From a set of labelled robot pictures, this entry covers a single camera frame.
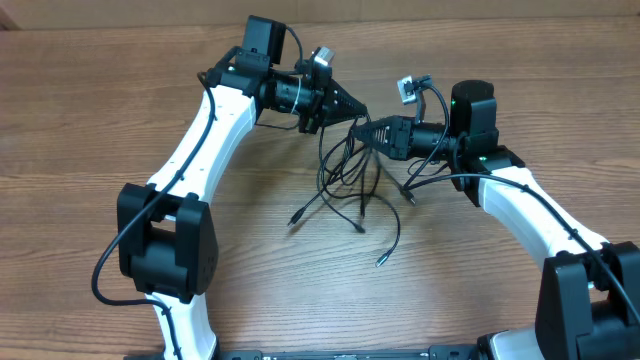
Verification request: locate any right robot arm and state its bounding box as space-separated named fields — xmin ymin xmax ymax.
xmin=352 ymin=80 xmax=639 ymax=359

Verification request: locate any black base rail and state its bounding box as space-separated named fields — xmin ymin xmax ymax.
xmin=124 ymin=327 xmax=569 ymax=360

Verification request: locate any black short USB cable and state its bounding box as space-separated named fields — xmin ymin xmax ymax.
xmin=359 ymin=149 xmax=403 ymax=269

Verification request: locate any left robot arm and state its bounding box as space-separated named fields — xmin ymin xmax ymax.
xmin=115 ymin=16 xmax=367 ymax=359

